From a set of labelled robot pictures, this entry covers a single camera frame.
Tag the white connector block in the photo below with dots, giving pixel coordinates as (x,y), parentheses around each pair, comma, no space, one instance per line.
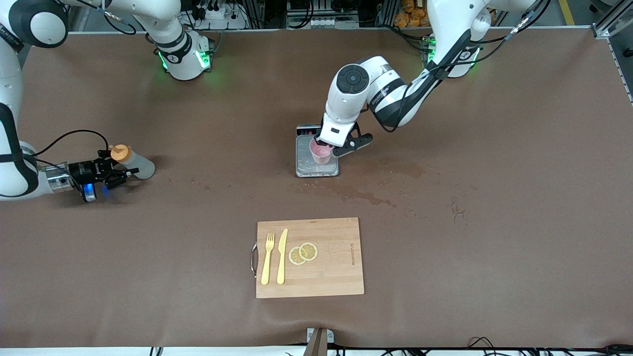
(326,22)

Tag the wooden cutting board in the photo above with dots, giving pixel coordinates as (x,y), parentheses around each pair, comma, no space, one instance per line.
(336,267)

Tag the silver digital kitchen scale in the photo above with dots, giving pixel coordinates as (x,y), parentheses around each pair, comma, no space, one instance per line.
(309,170)

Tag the yellow plastic fork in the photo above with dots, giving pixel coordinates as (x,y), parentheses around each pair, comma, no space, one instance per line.
(267,264)

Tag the lemon slice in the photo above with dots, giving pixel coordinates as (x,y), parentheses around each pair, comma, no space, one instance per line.
(309,251)
(294,257)

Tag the brown table cover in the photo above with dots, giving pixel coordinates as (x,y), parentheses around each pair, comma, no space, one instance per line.
(445,222)

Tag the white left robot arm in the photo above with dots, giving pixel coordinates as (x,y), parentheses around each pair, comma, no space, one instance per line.
(346,99)

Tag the metal camera stand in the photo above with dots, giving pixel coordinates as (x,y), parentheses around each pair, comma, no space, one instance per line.
(320,343)

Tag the white power strip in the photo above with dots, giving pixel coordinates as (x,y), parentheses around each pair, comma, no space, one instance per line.
(225,22)

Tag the translucent squeeze bottle orange cap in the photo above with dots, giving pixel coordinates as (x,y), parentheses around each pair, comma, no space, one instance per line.
(141,168)

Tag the pink plastic cup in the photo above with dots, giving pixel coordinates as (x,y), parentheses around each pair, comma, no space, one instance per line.
(321,155)

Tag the orange snack packs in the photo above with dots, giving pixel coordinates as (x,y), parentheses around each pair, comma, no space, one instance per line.
(410,15)

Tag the yellow plastic knife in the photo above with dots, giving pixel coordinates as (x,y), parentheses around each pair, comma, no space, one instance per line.
(282,252)

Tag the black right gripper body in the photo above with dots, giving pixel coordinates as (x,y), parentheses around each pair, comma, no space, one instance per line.
(85,171)

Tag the aluminium frame post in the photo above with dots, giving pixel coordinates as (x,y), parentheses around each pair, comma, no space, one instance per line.
(606,32)

